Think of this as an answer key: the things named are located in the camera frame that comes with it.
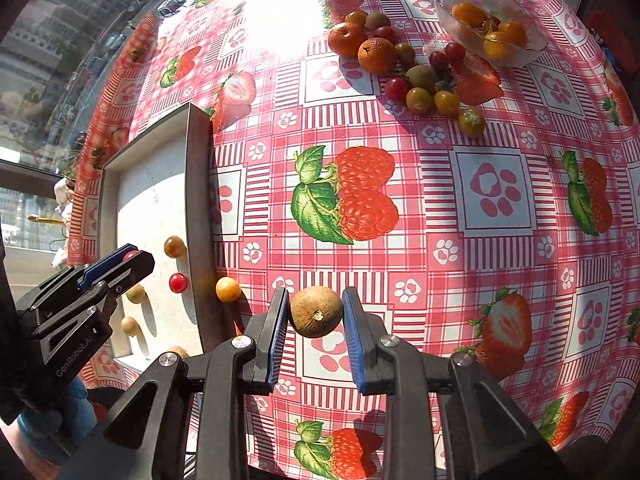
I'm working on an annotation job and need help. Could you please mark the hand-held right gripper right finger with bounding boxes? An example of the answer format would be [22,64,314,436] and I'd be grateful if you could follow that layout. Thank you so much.
[341,286,571,480]

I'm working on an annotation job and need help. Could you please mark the red stool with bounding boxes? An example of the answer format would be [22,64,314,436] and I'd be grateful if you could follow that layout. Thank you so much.
[587,10,626,68]

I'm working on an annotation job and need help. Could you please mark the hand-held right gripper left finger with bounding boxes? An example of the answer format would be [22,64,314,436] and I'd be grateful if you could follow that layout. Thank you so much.
[102,286,291,480]

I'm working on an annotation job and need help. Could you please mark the grey rectangular tray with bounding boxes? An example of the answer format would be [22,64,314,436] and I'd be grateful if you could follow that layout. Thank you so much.
[97,104,226,373]

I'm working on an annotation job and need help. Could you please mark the person's left hand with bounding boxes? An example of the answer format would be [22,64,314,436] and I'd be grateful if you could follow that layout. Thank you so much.
[17,376,97,453]

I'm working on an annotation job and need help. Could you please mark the parked car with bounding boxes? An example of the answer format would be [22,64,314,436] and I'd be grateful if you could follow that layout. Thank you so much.
[157,0,193,18]

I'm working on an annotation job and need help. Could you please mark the clear glass bowl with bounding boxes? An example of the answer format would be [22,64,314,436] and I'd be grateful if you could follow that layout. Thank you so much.
[432,0,550,68]

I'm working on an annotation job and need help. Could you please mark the red strawberry print tablecloth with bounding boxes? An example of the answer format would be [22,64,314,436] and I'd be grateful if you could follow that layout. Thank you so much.
[67,0,640,480]

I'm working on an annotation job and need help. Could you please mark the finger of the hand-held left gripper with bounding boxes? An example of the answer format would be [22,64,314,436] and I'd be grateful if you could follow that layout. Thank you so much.
[31,250,156,357]
[15,243,139,314]

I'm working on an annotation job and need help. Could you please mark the hanging pale garment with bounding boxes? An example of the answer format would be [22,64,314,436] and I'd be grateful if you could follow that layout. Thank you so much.
[52,177,76,221]

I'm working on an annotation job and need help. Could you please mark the orange tangerine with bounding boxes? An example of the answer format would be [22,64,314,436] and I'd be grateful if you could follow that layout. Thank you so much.
[357,37,399,75]
[327,22,368,58]

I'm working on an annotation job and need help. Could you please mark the striped yellow cherry tomato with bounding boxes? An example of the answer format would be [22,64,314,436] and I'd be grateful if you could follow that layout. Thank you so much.
[458,108,486,139]

